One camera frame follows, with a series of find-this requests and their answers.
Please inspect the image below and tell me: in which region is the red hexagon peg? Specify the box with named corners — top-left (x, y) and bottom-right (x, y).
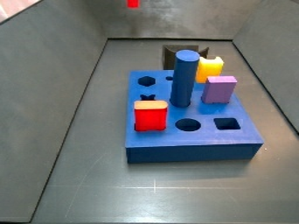
top-left (126, 0), bottom-right (138, 8)

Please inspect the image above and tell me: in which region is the blue shape sorting board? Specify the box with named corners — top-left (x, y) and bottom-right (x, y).
top-left (125, 70), bottom-right (264, 164)

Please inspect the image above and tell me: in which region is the red block peg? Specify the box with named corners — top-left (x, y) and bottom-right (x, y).
top-left (134, 101), bottom-right (168, 131)

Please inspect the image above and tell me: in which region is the purple rectangular block peg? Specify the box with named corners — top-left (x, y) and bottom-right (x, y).
top-left (201, 76), bottom-right (237, 103)

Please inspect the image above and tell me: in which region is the blue cylinder peg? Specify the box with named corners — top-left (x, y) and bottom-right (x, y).
top-left (169, 50), bottom-right (200, 108)

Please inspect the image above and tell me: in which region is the yellow curved block peg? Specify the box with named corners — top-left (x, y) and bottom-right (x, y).
top-left (194, 57), bottom-right (224, 83)

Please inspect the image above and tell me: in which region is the black curved block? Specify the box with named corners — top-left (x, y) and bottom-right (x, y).
top-left (162, 45), bottom-right (209, 70)

